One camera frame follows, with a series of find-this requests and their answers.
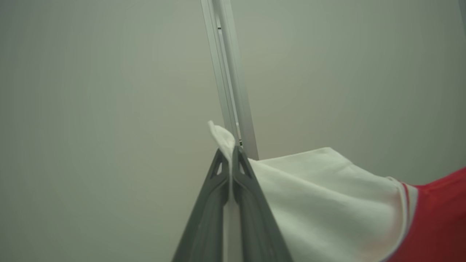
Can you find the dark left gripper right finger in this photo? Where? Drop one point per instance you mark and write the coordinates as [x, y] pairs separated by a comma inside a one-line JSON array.
[[258, 225]]

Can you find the red jersey shirt white sleeves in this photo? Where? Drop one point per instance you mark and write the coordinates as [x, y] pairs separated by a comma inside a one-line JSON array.
[[327, 203]]

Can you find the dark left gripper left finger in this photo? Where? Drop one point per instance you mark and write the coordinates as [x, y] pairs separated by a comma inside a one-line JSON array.
[[207, 218]]

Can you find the grey metal partition post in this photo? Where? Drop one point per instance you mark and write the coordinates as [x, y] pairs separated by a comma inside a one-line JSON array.
[[233, 72]]

